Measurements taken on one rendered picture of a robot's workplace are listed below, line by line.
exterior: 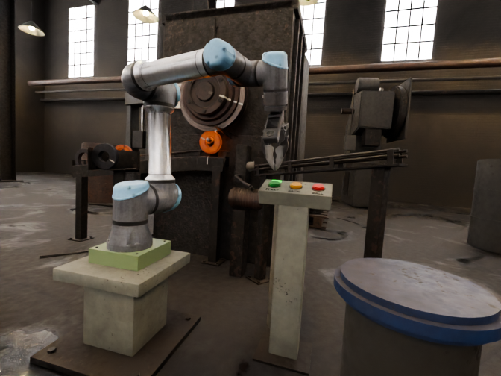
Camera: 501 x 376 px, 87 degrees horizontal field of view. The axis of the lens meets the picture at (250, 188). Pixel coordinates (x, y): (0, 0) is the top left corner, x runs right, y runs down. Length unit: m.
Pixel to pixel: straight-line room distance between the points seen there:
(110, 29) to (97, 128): 3.44
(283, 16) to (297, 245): 1.55
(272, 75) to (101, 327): 0.98
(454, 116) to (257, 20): 6.83
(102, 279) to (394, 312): 0.78
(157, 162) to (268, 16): 1.35
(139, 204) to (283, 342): 0.69
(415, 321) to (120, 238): 0.84
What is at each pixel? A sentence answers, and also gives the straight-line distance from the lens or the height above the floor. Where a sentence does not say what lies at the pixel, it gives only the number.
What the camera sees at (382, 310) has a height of 0.41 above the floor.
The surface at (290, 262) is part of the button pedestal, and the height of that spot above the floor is 0.34.
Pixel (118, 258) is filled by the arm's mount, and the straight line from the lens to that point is 1.00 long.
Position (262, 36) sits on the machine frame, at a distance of 2.04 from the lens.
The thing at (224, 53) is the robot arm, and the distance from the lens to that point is 0.77.
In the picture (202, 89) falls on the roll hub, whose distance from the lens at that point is 1.79.
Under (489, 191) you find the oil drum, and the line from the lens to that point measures 3.41.
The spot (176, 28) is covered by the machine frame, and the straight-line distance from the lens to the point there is 2.34.
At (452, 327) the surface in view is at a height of 0.42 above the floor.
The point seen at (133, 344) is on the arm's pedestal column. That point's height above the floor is 0.06.
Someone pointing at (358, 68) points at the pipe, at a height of 3.18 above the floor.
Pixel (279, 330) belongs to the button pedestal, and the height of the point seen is 0.10.
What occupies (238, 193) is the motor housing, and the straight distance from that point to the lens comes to 1.56.
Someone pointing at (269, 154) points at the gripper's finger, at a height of 0.70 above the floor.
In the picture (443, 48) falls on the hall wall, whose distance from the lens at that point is 8.68.
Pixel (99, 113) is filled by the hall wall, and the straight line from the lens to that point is 11.31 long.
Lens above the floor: 0.66
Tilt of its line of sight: 4 degrees down
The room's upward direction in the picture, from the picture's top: 3 degrees clockwise
